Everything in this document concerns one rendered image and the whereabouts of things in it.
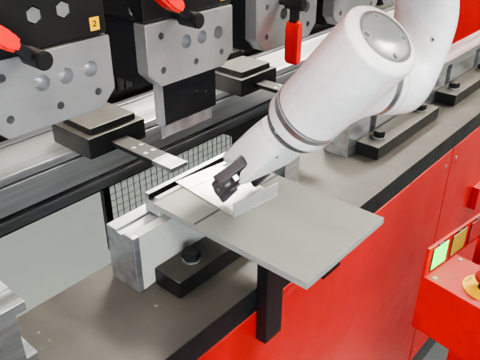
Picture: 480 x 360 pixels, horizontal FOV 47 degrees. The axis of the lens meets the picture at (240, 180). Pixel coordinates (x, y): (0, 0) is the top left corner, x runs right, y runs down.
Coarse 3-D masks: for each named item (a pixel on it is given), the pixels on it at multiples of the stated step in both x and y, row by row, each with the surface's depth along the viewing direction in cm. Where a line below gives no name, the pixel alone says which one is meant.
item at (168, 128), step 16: (192, 80) 77; (208, 80) 79; (160, 96) 74; (176, 96) 75; (192, 96) 78; (208, 96) 80; (160, 112) 75; (176, 112) 76; (192, 112) 79; (208, 112) 83; (176, 128) 79
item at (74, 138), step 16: (96, 112) 97; (112, 112) 97; (128, 112) 97; (64, 128) 94; (80, 128) 93; (96, 128) 92; (112, 128) 94; (128, 128) 96; (144, 128) 99; (64, 144) 96; (80, 144) 92; (96, 144) 92; (112, 144) 94; (128, 144) 93; (144, 144) 93; (144, 160) 89; (160, 160) 88; (176, 160) 88
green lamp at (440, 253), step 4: (444, 244) 98; (448, 244) 99; (440, 248) 97; (444, 248) 98; (436, 252) 97; (440, 252) 98; (444, 252) 99; (436, 256) 97; (440, 256) 98; (444, 256) 100; (436, 260) 98; (440, 260) 99; (444, 260) 100; (432, 264) 97; (436, 264) 99; (432, 268) 98
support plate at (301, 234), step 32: (288, 192) 80; (320, 192) 80; (192, 224) 73; (224, 224) 73; (256, 224) 73; (288, 224) 73; (320, 224) 73; (352, 224) 73; (256, 256) 67; (288, 256) 67; (320, 256) 67
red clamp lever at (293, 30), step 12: (288, 0) 78; (300, 0) 77; (288, 24) 80; (300, 24) 79; (288, 36) 81; (300, 36) 80; (288, 48) 81; (300, 48) 81; (288, 60) 82; (300, 60) 82
